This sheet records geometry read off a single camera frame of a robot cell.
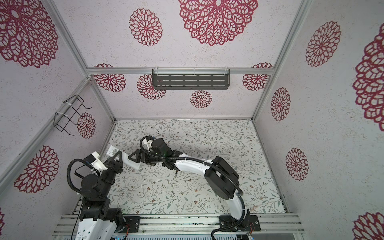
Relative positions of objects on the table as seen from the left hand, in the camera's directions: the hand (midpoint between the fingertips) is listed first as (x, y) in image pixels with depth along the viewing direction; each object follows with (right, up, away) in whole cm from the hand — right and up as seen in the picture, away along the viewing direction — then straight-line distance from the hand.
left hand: (122, 154), depth 73 cm
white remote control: (-2, +2, -4) cm, 5 cm away
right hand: (+4, -2, +2) cm, 5 cm away
